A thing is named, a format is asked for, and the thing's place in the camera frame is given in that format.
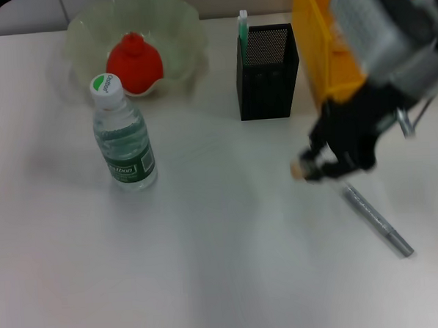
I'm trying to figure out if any red pomegranate toy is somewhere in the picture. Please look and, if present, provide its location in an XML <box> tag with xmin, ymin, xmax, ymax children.
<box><xmin>104</xmin><ymin>30</ymin><xmax>164</xmax><ymax>97</ymax></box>

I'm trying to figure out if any grey right wrist cable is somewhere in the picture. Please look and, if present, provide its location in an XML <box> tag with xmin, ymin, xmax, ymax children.
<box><xmin>395</xmin><ymin>95</ymin><xmax>437</xmax><ymax>140</ymax></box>

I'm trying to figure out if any mint green utility knife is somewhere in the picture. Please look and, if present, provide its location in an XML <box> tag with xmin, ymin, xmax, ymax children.
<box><xmin>236</xmin><ymin>10</ymin><xmax>251</xmax><ymax>48</ymax></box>

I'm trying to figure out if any clear green-label water bottle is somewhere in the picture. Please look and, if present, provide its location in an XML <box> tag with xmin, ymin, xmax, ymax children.
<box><xmin>88</xmin><ymin>70</ymin><xmax>159</xmax><ymax>195</ymax></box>

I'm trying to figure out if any pale green glass fruit bowl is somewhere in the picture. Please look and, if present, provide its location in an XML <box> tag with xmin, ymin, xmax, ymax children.
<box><xmin>62</xmin><ymin>0</ymin><xmax>212</xmax><ymax>110</ymax></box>

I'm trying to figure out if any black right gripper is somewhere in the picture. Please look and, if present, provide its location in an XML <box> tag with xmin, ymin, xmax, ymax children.
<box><xmin>293</xmin><ymin>83</ymin><xmax>404</xmax><ymax>183</ymax></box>

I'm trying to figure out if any beige eraser with barcode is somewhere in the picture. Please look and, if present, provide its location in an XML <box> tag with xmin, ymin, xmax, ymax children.
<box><xmin>290</xmin><ymin>158</ymin><xmax>308</xmax><ymax>181</ymax></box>

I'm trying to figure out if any black mesh pen holder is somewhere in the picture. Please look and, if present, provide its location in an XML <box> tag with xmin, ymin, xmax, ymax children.
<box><xmin>233</xmin><ymin>23</ymin><xmax>303</xmax><ymax>122</ymax></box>

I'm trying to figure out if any grey pen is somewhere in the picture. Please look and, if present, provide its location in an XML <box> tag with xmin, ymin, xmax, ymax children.
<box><xmin>329</xmin><ymin>175</ymin><xmax>416</xmax><ymax>262</ymax></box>

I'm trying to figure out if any yellow plastic bin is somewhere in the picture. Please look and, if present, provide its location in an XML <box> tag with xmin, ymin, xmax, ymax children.
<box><xmin>291</xmin><ymin>0</ymin><xmax>418</xmax><ymax>109</ymax></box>

